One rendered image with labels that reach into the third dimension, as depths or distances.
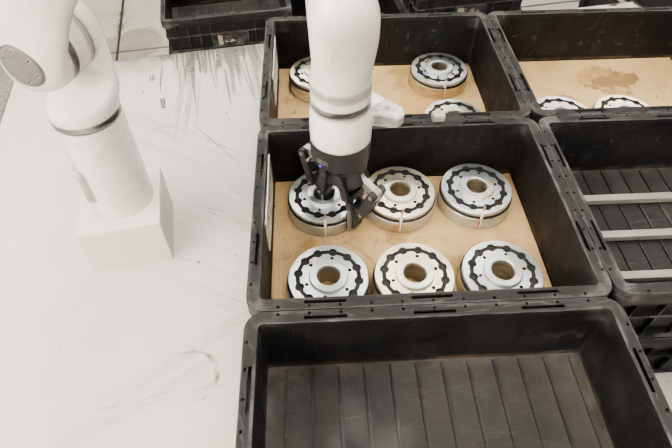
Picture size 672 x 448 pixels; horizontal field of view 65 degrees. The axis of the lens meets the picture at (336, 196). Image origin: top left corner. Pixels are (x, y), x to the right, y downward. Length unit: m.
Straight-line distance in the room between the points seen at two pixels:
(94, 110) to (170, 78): 0.57
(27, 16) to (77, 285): 0.46
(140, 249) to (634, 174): 0.79
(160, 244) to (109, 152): 0.19
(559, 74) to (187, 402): 0.86
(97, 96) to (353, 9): 0.39
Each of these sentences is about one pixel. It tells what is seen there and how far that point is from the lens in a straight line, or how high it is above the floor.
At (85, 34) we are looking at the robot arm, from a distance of 0.71.
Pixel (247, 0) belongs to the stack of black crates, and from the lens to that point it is 2.03.
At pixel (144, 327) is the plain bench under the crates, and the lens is 0.87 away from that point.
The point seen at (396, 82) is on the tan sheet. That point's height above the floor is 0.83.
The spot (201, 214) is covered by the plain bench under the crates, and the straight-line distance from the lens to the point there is 0.98.
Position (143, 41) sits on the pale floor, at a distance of 2.87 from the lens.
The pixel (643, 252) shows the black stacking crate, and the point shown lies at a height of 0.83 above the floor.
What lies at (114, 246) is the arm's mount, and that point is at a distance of 0.90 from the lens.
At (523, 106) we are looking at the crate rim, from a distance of 0.84.
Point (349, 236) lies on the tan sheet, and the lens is 0.75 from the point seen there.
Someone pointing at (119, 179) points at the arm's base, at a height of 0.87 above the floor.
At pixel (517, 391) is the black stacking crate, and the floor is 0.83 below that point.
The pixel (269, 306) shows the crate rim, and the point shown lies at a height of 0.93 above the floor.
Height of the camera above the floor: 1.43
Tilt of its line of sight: 48 degrees down
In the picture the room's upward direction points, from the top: straight up
